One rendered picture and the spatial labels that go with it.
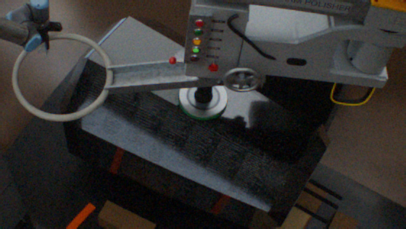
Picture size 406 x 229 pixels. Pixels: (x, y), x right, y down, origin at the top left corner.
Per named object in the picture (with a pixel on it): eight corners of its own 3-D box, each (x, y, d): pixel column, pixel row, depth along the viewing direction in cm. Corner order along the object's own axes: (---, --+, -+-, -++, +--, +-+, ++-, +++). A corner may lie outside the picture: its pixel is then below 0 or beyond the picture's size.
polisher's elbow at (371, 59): (341, 39, 245) (352, 9, 228) (379, 42, 247) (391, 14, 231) (351, 74, 234) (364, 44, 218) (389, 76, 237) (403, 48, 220)
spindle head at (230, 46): (270, 48, 257) (288, -23, 220) (272, 89, 245) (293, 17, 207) (186, 39, 254) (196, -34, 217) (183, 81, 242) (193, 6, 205)
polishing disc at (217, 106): (222, 122, 264) (222, 121, 263) (174, 111, 265) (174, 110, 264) (230, 84, 276) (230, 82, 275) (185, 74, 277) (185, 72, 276)
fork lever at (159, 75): (264, 53, 258) (263, 46, 254) (266, 90, 247) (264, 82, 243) (111, 66, 269) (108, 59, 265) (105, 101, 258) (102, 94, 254)
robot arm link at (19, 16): (11, 27, 233) (35, 14, 238) (2, 10, 237) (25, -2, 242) (13, 40, 241) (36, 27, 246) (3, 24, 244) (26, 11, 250)
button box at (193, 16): (204, 60, 232) (212, 11, 209) (204, 65, 231) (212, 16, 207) (183, 58, 232) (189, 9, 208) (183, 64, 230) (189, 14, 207)
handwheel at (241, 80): (257, 75, 244) (263, 53, 232) (257, 96, 239) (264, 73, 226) (220, 72, 243) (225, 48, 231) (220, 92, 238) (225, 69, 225)
